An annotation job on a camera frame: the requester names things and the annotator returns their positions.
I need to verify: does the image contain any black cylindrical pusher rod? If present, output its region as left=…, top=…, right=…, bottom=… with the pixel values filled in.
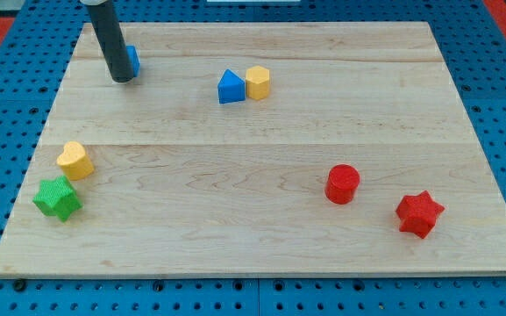
left=81, top=0, right=134, bottom=83

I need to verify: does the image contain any yellow heart block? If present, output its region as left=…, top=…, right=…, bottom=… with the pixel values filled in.
left=56, top=141, right=95, bottom=181

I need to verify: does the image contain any blue block behind rod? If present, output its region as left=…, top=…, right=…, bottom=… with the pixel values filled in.
left=126, top=45, right=139, bottom=77

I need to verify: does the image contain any red star block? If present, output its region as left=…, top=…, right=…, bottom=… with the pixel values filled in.
left=396, top=190, right=445, bottom=239

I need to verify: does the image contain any yellow hexagon block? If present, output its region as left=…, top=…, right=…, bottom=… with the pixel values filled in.
left=246, top=66, right=270, bottom=100

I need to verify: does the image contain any green star block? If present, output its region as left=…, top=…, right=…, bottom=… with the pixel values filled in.
left=32, top=176, right=82, bottom=222

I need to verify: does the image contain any blue triangle block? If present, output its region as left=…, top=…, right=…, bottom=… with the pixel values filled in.
left=217, top=69, right=246, bottom=104

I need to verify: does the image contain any light wooden board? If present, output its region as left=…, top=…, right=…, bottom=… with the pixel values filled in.
left=0, top=22, right=506, bottom=279

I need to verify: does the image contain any red cylinder block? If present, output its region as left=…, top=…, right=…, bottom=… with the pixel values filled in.
left=324, top=164, right=360, bottom=205

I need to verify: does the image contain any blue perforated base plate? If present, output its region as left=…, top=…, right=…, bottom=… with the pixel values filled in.
left=0, top=0, right=506, bottom=315

